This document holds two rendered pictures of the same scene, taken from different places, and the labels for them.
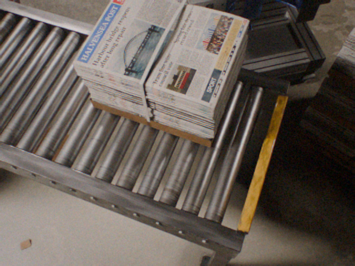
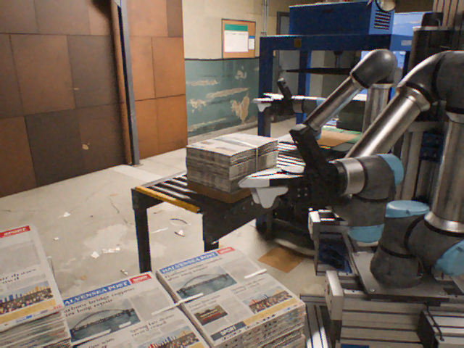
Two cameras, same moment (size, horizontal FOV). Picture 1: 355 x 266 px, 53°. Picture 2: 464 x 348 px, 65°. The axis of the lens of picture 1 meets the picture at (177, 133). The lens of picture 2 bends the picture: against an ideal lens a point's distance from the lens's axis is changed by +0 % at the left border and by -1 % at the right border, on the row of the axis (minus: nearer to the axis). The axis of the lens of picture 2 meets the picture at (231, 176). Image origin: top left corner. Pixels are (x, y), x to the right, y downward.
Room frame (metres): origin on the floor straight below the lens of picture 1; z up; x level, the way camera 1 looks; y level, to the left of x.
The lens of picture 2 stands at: (1.10, -1.66, 1.47)
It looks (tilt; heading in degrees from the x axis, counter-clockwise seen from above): 19 degrees down; 106
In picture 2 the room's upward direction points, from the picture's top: straight up
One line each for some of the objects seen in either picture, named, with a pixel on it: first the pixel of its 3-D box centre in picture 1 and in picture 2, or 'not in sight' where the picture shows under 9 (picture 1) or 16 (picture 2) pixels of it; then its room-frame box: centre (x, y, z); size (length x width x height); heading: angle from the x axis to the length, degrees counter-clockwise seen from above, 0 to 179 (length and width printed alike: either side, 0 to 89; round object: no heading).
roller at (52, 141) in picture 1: (78, 98); not in sight; (0.62, 0.31, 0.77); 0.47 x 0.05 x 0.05; 156
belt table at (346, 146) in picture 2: not in sight; (330, 143); (1.05, 1.30, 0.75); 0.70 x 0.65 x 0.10; 66
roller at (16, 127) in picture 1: (43, 86); not in sight; (0.67, 0.43, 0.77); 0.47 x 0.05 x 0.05; 156
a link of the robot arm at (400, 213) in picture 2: not in sight; (405, 224); (1.31, -0.60, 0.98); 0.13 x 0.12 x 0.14; 127
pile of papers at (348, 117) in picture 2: not in sight; (360, 111); (1.28, 1.82, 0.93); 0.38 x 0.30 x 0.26; 66
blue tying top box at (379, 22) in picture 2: not in sight; (341, 21); (1.05, 1.30, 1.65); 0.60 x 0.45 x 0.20; 156
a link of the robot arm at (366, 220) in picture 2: not in sight; (362, 212); (1.17, -0.84, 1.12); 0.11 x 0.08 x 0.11; 127
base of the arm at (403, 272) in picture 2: not in sight; (397, 258); (1.31, -0.59, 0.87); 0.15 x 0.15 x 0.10
